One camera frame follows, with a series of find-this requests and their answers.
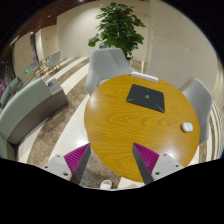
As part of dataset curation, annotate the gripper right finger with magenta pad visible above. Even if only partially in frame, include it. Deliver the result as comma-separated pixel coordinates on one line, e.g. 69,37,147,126
132,143,183,185

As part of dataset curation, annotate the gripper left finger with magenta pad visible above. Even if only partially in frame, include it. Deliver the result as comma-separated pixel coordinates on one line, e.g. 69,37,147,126
42,144,91,184

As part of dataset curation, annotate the white computer mouse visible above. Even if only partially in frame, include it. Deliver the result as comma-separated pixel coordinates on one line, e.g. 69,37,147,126
182,122,193,132

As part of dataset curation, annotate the black square mouse pad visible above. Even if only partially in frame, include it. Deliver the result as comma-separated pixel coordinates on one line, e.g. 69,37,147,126
126,84,165,113

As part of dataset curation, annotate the white shoe with red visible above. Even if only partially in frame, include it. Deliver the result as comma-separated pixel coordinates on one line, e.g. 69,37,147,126
100,180,112,190

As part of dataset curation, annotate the round wooden table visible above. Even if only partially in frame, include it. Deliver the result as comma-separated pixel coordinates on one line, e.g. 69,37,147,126
84,75,200,182

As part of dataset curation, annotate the grey-green sofa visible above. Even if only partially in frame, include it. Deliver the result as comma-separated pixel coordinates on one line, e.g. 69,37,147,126
0,78,68,160

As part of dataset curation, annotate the grey chair at right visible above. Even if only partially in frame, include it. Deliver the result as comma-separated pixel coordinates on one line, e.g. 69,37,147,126
179,78,213,144

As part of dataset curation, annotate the white keyboard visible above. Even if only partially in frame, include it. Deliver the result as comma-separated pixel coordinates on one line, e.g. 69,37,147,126
131,71,159,83

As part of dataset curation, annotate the grey chair in background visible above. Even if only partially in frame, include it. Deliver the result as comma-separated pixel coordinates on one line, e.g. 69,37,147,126
30,60,44,76

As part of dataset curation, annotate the grey chair behind table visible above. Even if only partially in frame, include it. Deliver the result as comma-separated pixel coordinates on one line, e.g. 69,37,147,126
85,48,134,94

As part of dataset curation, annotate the white chair in background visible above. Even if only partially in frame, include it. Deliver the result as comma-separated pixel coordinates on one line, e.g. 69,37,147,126
45,50,61,72

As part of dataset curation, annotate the green potted plant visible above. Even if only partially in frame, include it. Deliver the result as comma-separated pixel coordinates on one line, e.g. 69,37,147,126
88,2,145,59

